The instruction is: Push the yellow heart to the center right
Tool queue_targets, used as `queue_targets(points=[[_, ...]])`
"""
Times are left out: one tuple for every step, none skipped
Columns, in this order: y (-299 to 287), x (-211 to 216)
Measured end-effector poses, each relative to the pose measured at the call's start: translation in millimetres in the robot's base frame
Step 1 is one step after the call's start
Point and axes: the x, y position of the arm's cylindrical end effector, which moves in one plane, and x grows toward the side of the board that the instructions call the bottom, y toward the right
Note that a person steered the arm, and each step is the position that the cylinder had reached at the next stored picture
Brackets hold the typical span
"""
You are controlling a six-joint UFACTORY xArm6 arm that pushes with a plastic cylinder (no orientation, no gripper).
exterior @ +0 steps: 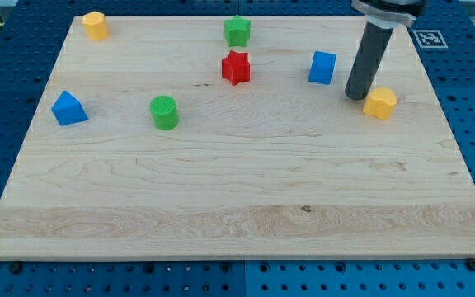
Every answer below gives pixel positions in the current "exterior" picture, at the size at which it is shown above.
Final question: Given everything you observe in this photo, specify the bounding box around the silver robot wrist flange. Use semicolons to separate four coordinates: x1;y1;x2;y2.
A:
351;0;428;29

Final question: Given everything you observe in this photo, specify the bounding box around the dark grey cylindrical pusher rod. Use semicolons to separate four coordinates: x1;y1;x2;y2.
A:
345;22;393;101

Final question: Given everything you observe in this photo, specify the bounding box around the yellow heart block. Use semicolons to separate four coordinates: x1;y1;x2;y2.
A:
363;87;397;120

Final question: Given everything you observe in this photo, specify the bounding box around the white fiducial marker tag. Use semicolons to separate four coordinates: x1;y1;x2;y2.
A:
412;29;448;49

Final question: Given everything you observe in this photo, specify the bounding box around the blue cube block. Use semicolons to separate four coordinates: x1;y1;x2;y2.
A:
308;51;336;85

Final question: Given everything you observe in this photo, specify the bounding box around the green star block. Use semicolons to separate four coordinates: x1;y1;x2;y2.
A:
223;15;252;47

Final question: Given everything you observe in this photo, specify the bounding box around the red star block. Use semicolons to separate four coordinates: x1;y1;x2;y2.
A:
221;50;251;86

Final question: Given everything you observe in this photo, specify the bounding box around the green cylinder block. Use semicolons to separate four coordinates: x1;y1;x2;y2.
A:
149;96;179;130

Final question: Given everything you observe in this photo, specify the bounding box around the light wooden board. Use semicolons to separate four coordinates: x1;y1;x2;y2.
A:
0;16;475;261

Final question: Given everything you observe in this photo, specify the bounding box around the yellow hexagon block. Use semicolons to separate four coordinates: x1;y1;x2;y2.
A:
82;11;109;41

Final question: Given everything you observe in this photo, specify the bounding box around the blue triangle block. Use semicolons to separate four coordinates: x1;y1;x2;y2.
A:
51;91;88;125

